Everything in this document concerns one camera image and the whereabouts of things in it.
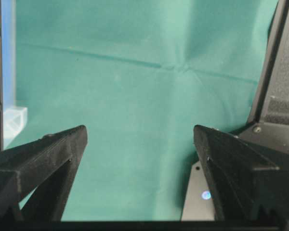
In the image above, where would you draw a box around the clear plastic storage case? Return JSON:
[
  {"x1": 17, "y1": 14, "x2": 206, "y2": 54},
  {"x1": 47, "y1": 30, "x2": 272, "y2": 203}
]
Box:
[{"x1": 1, "y1": 0, "x2": 27, "y2": 149}]

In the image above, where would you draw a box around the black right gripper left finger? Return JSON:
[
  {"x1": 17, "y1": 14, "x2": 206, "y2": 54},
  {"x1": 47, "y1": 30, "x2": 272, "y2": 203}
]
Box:
[{"x1": 0, "y1": 125, "x2": 88, "y2": 221}]

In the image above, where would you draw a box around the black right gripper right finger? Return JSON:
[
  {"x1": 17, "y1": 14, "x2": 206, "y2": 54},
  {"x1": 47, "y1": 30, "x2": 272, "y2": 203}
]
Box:
[{"x1": 194, "y1": 125, "x2": 289, "y2": 221}]

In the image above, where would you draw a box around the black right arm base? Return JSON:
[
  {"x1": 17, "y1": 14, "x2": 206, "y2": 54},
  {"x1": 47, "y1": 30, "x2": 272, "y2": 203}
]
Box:
[{"x1": 195, "y1": 0, "x2": 289, "y2": 220}]

